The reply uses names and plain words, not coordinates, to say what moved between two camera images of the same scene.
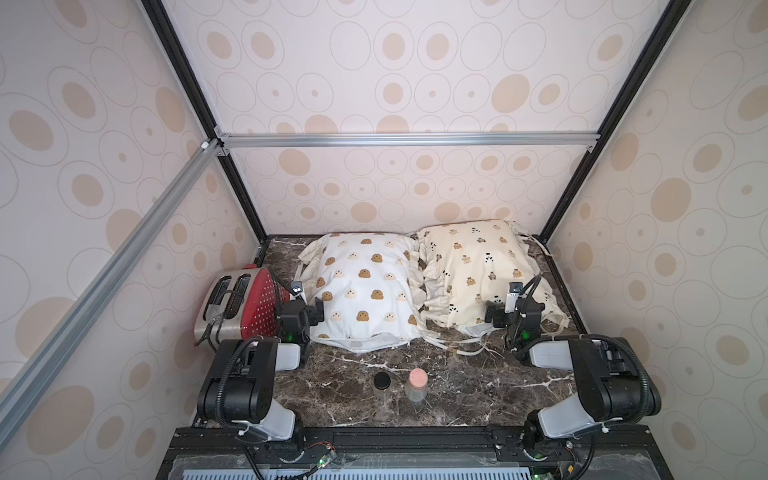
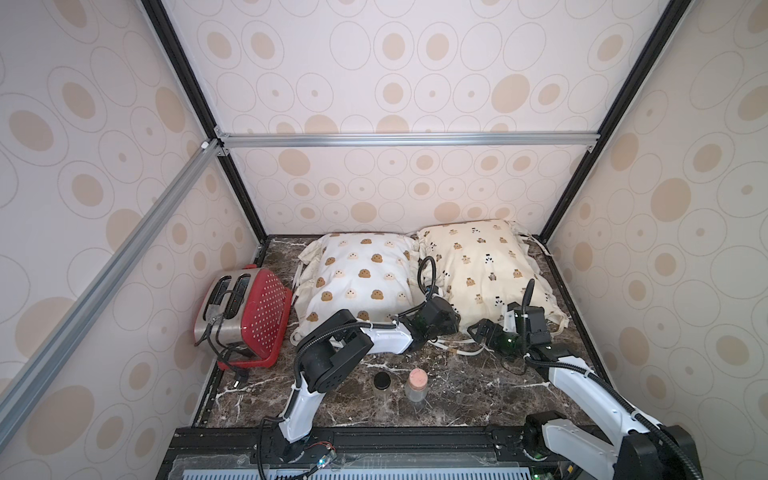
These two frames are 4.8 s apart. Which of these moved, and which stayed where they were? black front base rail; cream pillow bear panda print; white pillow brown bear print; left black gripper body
Moved: left black gripper body
Stayed: cream pillow bear panda print; black front base rail; white pillow brown bear print
